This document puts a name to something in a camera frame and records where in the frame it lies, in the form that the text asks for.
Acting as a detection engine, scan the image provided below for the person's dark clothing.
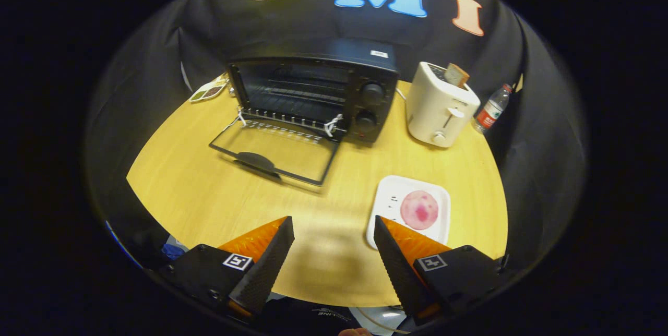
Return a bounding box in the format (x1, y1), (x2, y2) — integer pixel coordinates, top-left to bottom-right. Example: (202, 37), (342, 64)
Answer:
(261, 297), (366, 336)

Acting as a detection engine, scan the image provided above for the white pop-up toaster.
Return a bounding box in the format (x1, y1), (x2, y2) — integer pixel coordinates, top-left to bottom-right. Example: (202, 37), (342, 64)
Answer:
(406, 62), (481, 148)

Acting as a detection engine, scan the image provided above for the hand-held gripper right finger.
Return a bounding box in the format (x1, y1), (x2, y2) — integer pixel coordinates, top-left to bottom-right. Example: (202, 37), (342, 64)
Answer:
(373, 215), (509, 326)

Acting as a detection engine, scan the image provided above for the white square plate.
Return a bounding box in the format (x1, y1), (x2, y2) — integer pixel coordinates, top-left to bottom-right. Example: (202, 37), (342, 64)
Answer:
(366, 175), (451, 250)

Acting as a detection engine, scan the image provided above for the clear water bottle red label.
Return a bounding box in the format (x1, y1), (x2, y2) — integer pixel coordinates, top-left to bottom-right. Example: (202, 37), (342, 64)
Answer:
(474, 83), (513, 134)

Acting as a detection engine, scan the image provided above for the round pink food patty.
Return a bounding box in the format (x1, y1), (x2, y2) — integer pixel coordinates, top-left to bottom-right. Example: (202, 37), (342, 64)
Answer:
(400, 190), (439, 230)

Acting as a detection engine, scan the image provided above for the white divided snack dish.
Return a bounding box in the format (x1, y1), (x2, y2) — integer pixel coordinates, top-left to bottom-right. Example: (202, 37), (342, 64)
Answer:
(189, 78), (230, 103)

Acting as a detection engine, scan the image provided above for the black toaster oven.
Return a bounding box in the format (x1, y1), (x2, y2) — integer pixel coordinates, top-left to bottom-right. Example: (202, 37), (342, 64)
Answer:
(209, 39), (400, 187)

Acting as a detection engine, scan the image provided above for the brown bread slice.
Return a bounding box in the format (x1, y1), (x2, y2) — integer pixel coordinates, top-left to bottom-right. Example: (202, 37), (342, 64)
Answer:
(445, 63), (470, 88)

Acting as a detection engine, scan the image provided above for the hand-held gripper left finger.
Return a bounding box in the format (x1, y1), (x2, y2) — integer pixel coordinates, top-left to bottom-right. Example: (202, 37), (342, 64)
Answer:
(157, 216), (295, 321)

